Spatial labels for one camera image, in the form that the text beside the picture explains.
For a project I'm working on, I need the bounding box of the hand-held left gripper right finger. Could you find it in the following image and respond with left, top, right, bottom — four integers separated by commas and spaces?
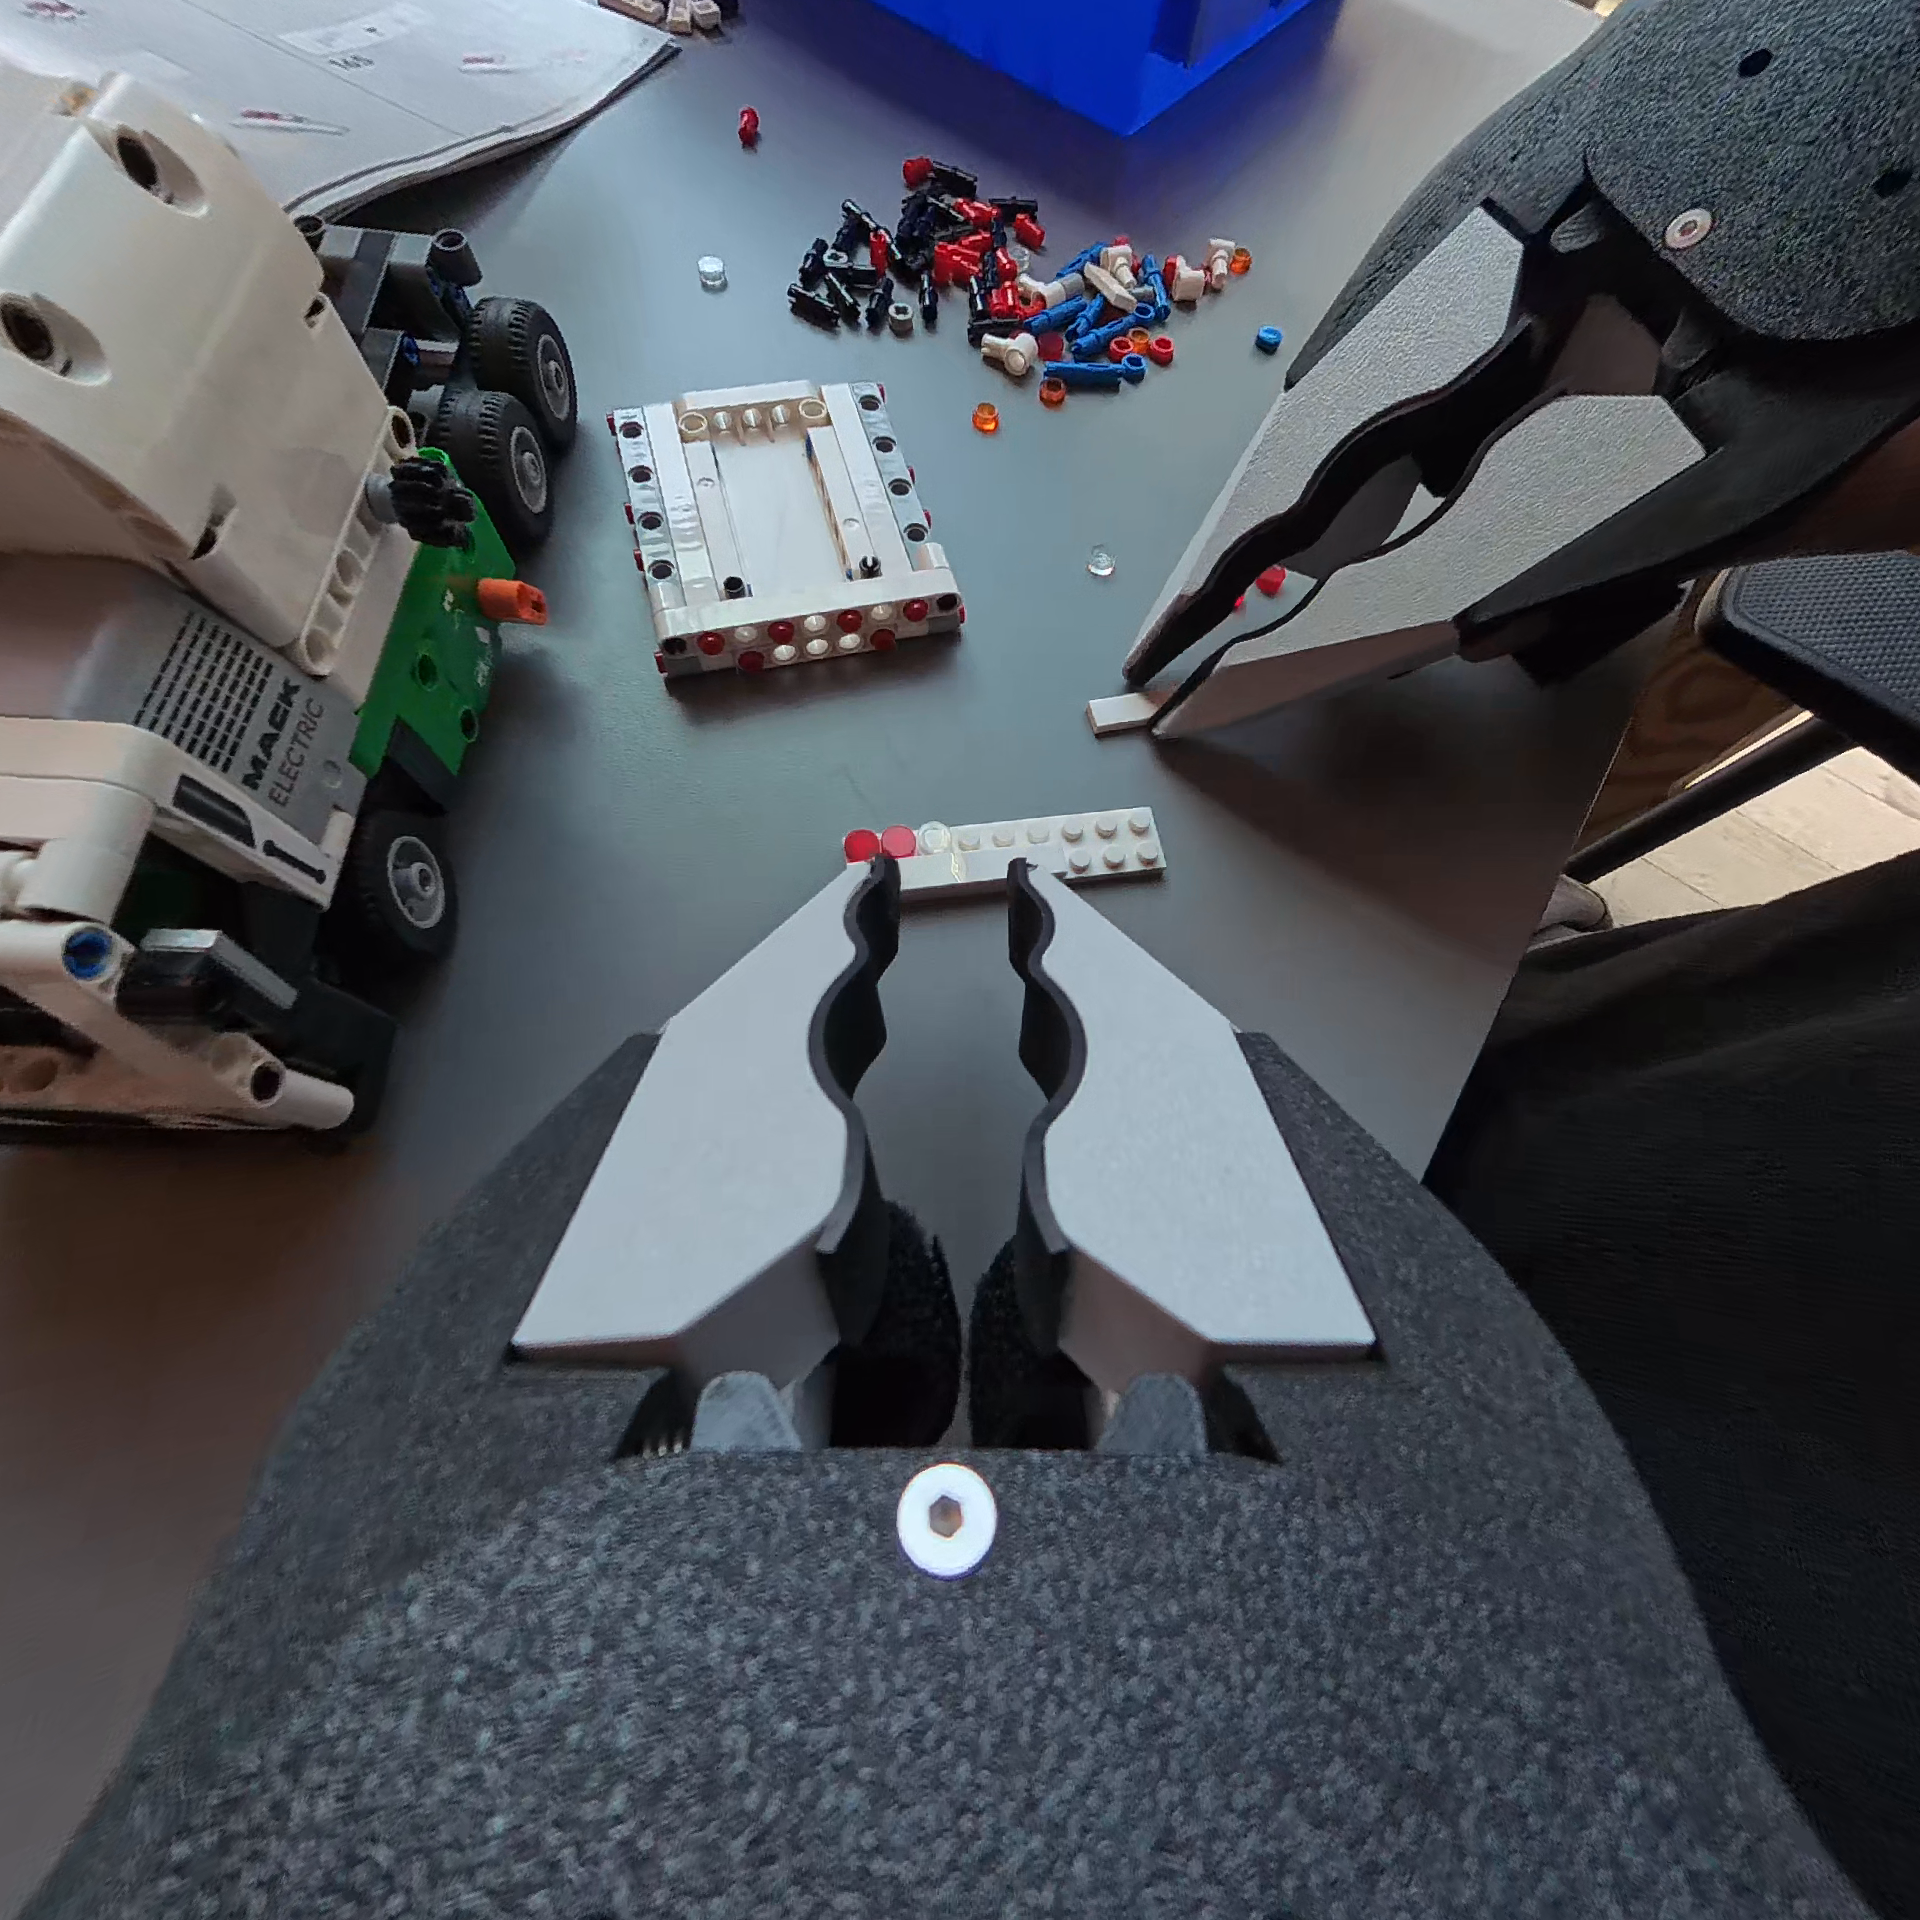
1006, 857, 1378, 1456

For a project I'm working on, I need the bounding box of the white plate with red studs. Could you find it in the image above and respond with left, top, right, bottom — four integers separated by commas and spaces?
842, 806, 1169, 903

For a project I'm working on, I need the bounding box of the blue plastic bin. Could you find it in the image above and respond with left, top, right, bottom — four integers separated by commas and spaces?
870, 0, 1347, 137

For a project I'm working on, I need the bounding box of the instruction sheet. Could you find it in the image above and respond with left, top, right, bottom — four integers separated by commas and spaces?
0, 0, 683, 221

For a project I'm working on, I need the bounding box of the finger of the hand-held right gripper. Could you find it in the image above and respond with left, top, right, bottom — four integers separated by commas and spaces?
1122, 206, 1529, 692
1150, 391, 1710, 741

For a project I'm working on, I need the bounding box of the white toy brick frame model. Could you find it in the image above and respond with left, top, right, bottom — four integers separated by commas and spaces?
607, 380, 967, 680

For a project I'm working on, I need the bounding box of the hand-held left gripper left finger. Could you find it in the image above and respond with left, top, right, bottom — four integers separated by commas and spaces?
513, 862, 902, 1452

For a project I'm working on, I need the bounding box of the white green toy truck model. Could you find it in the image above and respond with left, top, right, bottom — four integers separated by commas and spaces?
0, 59, 580, 1152

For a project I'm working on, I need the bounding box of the heap of small toy parts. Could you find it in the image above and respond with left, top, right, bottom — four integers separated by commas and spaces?
786, 151, 1258, 408

